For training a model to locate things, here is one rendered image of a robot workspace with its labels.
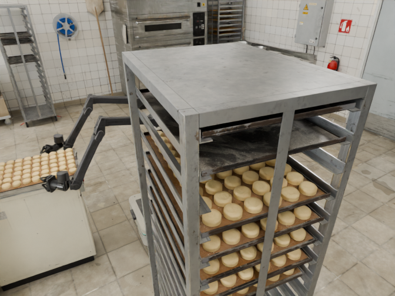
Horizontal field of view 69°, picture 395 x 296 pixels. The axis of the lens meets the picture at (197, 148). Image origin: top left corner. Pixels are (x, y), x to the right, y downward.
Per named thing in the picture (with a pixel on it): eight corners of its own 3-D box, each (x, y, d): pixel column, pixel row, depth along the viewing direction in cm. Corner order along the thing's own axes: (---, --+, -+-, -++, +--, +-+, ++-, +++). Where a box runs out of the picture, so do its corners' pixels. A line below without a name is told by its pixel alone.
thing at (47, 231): (3, 295, 217) (-48, 202, 173) (7, 261, 244) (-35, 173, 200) (99, 261, 242) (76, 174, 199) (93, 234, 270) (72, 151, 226)
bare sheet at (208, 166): (139, 93, 109) (138, 89, 108) (232, 80, 122) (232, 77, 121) (201, 177, 60) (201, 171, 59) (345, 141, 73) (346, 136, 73)
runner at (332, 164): (224, 100, 128) (224, 93, 127) (230, 99, 129) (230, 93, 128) (335, 175, 77) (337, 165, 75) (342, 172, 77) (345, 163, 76)
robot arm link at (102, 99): (84, 97, 215) (83, 91, 223) (85, 113, 222) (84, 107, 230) (143, 98, 234) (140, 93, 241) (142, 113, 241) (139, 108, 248)
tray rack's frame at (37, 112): (21, 114, 517) (-16, 4, 430) (51, 108, 542) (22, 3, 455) (25, 127, 471) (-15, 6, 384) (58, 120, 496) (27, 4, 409)
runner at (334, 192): (223, 118, 133) (224, 112, 131) (228, 117, 133) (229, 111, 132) (328, 201, 81) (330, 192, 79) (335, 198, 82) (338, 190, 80)
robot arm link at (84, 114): (93, 109, 223) (92, 103, 231) (86, 107, 219) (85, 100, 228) (70, 152, 236) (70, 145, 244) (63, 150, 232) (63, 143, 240)
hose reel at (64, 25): (86, 74, 559) (74, 12, 506) (88, 76, 547) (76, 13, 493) (64, 77, 541) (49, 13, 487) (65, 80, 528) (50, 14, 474)
